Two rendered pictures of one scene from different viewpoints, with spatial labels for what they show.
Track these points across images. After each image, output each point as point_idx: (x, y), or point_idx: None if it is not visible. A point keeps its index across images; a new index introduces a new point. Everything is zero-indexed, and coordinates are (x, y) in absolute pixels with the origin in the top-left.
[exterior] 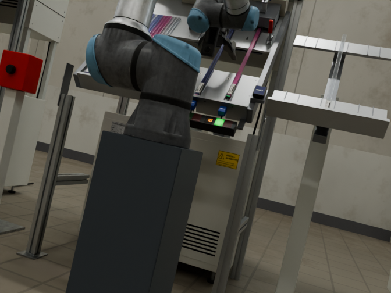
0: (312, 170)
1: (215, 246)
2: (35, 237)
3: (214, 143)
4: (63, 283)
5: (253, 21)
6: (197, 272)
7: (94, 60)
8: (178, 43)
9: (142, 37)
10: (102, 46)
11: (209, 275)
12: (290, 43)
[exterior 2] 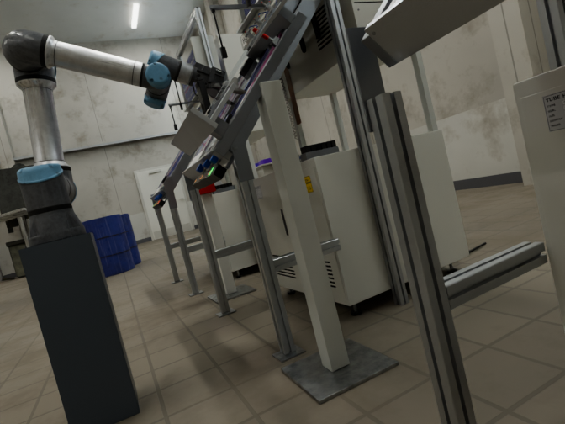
0: (279, 178)
1: (332, 277)
2: (219, 300)
3: None
4: (208, 336)
5: (151, 78)
6: (358, 304)
7: None
8: (17, 172)
9: None
10: None
11: (370, 304)
12: (331, 16)
